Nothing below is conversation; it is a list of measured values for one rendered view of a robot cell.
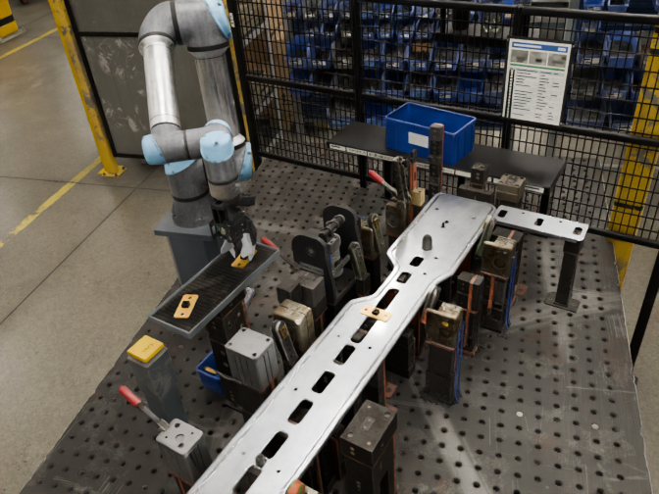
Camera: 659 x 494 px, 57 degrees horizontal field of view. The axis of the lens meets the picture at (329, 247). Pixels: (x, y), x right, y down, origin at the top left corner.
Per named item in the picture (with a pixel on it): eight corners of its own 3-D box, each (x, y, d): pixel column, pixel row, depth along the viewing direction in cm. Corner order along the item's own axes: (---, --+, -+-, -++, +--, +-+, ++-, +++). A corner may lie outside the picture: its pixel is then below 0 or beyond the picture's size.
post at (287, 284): (305, 391, 185) (289, 291, 161) (291, 385, 187) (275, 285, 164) (314, 379, 188) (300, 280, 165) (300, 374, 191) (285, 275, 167)
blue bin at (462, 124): (453, 167, 223) (454, 134, 215) (384, 147, 239) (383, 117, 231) (475, 148, 232) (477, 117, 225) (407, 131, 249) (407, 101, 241)
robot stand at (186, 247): (180, 322, 214) (152, 229, 191) (205, 286, 230) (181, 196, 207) (233, 330, 209) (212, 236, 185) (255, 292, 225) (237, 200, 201)
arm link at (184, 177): (171, 182, 194) (161, 144, 186) (213, 175, 196) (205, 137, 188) (170, 201, 185) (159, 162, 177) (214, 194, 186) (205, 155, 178)
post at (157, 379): (188, 481, 163) (147, 370, 137) (168, 469, 166) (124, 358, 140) (207, 460, 168) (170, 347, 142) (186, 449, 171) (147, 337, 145)
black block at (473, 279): (478, 362, 189) (484, 290, 172) (445, 350, 194) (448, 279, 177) (486, 345, 195) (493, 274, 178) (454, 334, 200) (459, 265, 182)
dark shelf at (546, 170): (548, 195, 207) (550, 188, 206) (326, 148, 249) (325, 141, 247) (566, 167, 222) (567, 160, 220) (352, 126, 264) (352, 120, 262)
